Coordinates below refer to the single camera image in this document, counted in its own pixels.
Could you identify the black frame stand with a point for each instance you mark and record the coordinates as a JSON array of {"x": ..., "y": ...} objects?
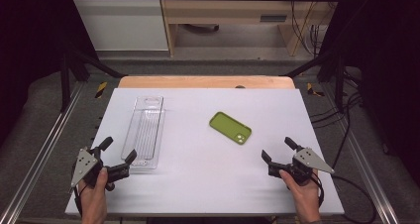
[
  {"x": 65, "y": 82},
  {"x": 338, "y": 82}
]

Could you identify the yellow black striped tape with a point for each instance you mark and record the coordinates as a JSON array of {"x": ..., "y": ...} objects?
[
  {"x": 101, "y": 89},
  {"x": 311, "y": 89}
]

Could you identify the green phone case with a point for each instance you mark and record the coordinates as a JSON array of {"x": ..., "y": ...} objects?
[{"x": 231, "y": 127}]

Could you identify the clear plastic packaging tray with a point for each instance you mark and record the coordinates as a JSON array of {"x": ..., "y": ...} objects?
[{"x": 147, "y": 128}]

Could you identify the white board sheet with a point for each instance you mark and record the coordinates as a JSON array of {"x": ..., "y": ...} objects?
[{"x": 204, "y": 177}]

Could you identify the person's right hand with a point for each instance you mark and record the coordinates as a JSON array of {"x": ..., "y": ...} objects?
[{"x": 305, "y": 196}]

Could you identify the light wooden desk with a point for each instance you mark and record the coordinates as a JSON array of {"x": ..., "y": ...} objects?
[{"x": 231, "y": 11}]

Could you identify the metal floor rail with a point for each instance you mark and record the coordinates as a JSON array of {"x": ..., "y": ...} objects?
[
  {"x": 366, "y": 171},
  {"x": 39, "y": 151}
]

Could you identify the black curtain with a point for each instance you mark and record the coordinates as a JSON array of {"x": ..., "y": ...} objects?
[
  {"x": 29, "y": 52},
  {"x": 386, "y": 68}
]

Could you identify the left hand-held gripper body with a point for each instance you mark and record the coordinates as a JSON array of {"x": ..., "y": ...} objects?
[{"x": 86, "y": 166}]

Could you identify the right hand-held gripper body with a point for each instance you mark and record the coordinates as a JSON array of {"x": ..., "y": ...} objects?
[{"x": 305, "y": 163}]

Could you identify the white cabinet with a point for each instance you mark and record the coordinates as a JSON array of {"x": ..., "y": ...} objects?
[{"x": 125, "y": 22}]

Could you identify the person's left hand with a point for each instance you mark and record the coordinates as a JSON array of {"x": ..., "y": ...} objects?
[{"x": 94, "y": 197}]

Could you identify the wooden table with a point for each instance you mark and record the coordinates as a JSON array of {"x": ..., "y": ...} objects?
[{"x": 198, "y": 82}]

